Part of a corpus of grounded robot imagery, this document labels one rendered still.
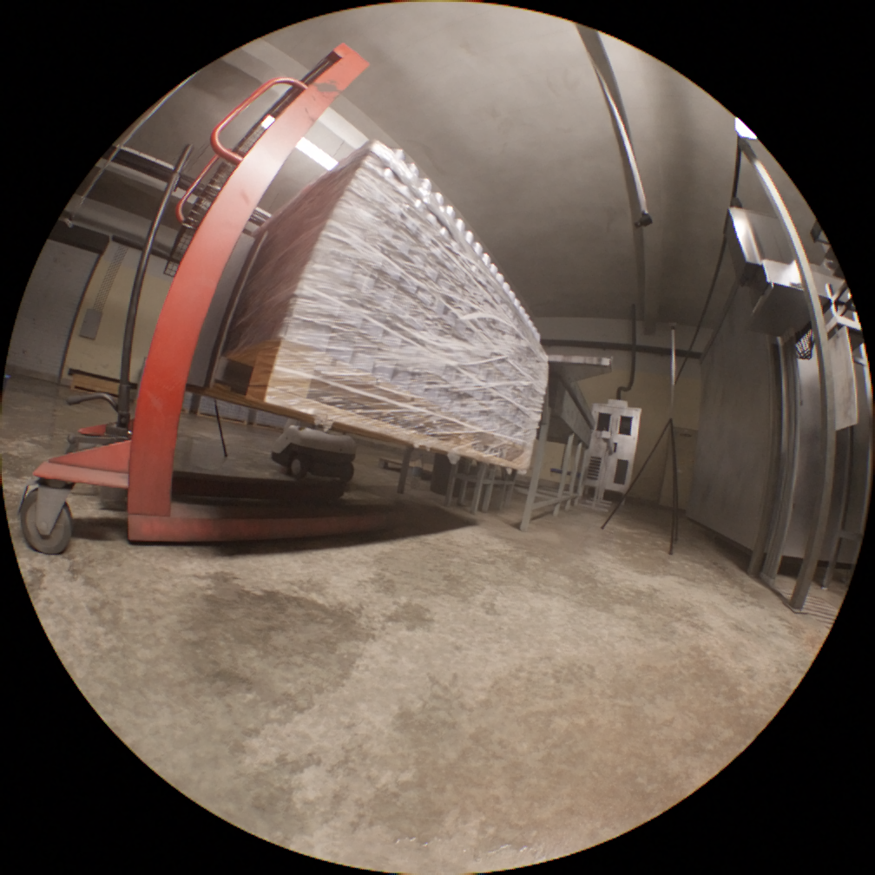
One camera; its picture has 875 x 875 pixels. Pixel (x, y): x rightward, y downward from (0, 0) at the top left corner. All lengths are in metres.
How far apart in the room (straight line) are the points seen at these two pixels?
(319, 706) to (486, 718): 0.26
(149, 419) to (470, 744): 0.92
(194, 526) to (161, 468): 0.19
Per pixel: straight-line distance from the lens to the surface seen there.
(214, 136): 1.14
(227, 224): 0.99
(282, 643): 0.65
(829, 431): 1.81
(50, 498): 0.86
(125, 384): 1.14
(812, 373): 2.75
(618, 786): 0.57
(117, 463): 0.89
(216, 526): 0.97
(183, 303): 0.90
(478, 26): 4.50
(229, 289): 1.00
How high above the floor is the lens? 0.42
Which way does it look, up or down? 2 degrees up
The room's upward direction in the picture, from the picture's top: 11 degrees clockwise
